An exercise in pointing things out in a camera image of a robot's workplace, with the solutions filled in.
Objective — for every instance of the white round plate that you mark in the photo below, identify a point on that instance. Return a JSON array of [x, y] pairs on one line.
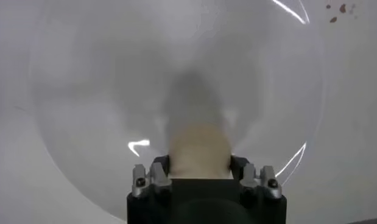
[[100, 91]]

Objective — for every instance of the white steamed baozi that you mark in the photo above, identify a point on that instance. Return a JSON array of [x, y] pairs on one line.
[[200, 152]]

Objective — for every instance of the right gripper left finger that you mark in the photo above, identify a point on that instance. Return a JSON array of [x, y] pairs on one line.
[[151, 179]]

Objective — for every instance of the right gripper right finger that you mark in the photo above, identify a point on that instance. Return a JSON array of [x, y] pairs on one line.
[[252, 178]]

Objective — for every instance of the scattered dark crumbs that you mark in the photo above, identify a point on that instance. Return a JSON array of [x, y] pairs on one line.
[[342, 8]]

